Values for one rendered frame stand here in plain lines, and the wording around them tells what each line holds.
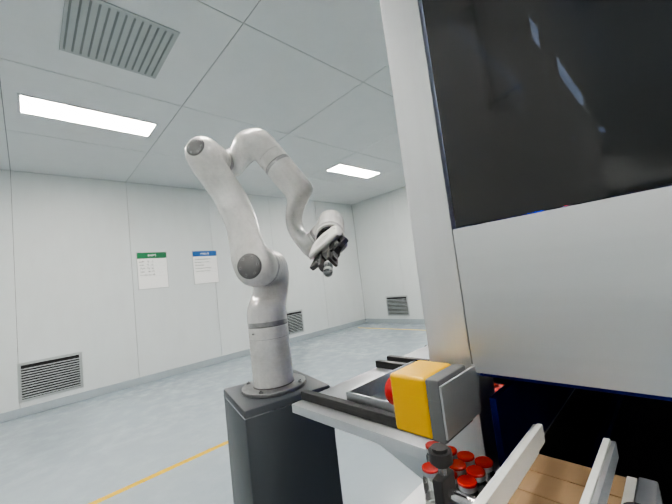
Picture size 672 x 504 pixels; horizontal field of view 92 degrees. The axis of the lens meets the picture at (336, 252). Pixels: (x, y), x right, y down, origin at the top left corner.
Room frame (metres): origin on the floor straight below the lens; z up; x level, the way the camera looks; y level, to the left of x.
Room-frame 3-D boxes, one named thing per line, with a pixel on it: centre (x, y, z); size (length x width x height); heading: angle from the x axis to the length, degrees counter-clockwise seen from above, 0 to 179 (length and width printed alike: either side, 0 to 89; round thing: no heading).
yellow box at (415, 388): (0.44, -0.10, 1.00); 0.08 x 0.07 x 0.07; 44
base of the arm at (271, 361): (1.01, 0.23, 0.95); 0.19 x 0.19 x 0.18
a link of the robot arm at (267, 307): (1.05, 0.23, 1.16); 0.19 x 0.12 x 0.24; 173
